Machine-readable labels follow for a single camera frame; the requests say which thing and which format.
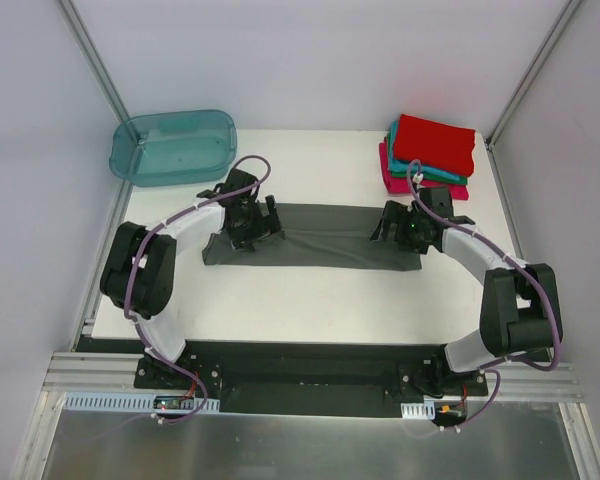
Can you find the right white cable duct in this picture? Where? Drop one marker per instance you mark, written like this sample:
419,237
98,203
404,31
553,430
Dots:
418,411

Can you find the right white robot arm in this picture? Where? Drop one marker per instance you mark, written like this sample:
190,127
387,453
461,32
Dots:
519,312

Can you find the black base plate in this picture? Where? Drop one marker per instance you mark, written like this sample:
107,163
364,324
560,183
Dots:
342,380

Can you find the pink folded t shirt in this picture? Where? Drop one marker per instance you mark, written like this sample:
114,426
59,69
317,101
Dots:
398,185

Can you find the left white cable duct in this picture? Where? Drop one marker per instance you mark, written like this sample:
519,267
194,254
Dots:
139,403

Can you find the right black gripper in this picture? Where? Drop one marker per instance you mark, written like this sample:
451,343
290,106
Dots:
393,229

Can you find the teal folded t shirt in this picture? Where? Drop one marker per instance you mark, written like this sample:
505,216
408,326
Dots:
400,167

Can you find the teal plastic bin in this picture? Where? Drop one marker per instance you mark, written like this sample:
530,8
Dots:
177,148

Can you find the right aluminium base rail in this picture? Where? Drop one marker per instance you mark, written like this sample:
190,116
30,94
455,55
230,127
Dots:
520,383

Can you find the left aluminium frame post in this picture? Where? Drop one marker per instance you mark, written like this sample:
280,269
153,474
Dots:
87,47

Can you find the white cable duct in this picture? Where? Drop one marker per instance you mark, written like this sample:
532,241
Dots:
139,403
418,411

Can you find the aluminium frame post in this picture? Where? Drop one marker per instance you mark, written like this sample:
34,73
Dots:
556,32
87,47

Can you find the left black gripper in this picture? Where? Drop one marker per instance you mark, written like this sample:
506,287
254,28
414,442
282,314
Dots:
256,232

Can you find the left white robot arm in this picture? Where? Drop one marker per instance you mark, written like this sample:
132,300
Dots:
139,272

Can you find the grey t shirt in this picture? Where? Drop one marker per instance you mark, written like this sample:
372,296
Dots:
314,235

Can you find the right aluminium frame post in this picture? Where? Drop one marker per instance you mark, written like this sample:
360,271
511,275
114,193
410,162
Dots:
556,32

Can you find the red folded t shirt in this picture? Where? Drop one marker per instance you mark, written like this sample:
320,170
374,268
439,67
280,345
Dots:
441,146

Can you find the green folded t shirt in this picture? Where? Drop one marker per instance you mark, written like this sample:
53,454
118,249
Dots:
459,181

